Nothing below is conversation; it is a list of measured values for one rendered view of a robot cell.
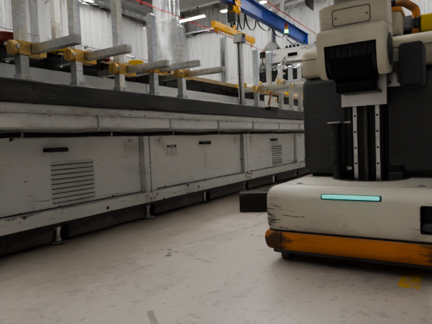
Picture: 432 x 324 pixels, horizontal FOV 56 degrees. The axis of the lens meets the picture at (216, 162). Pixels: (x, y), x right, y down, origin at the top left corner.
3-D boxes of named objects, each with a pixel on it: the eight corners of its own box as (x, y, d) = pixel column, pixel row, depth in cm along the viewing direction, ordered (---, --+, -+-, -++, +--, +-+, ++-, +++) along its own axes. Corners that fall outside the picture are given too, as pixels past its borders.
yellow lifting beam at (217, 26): (255, 47, 910) (254, 33, 908) (215, 31, 764) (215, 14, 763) (251, 47, 914) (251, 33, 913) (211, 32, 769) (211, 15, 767)
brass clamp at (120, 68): (137, 76, 199) (136, 65, 199) (117, 72, 188) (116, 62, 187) (128, 77, 202) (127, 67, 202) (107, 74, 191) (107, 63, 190)
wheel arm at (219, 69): (225, 73, 227) (225, 65, 226) (222, 72, 224) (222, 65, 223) (164, 82, 249) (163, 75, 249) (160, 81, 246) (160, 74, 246)
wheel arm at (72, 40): (82, 46, 141) (81, 34, 141) (74, 44, 139) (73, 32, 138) (8, 63, 164) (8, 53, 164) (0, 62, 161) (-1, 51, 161)
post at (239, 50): (245, 105, 300) (243, 43, 297) (242, 105, 296) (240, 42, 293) (240, 105, 302) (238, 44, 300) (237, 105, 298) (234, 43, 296)
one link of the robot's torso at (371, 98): (345, 108, 159) (343, 44, 157) (426, 101, 144) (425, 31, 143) (324, 104, 136) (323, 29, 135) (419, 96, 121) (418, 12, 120)
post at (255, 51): (260, 110, 322) (258, 49, 319) (258, 110, 319) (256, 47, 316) (256, 110, 324) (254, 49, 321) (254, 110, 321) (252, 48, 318)
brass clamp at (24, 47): (47, 58, 156) (47, 44, 156) (15, 52, 145) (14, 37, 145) (38, 60, 160) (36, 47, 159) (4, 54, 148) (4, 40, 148)
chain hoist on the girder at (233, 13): (244, 30, 846) (243, 6, 843) (236, 27, 817) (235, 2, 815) (233, 32, 859) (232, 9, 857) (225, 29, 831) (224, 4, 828)
